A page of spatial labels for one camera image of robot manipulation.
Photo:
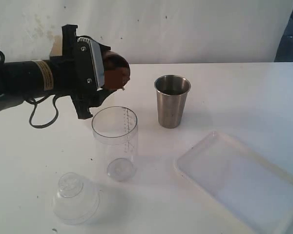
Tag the white rectangular plastic tray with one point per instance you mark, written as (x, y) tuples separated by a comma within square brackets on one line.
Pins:
[(252, 189)]

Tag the stainless steel tumbler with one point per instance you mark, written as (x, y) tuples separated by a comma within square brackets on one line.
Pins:
[(171, 93)]

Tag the clear plastic shaker cup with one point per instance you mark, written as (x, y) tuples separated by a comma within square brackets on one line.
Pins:
[(115, 130)]

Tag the clear dome shaker lid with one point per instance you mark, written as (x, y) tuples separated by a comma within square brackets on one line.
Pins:
[(76, 199)]

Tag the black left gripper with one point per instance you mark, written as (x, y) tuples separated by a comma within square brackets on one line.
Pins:
[(75, 74)]

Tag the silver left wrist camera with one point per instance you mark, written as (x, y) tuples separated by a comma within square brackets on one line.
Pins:
[(96, 60)]

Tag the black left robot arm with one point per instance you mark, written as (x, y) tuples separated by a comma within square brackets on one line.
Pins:
[(25, 81)]

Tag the brown wooden round cup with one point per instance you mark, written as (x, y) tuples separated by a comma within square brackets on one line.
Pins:
[(117, 71)]

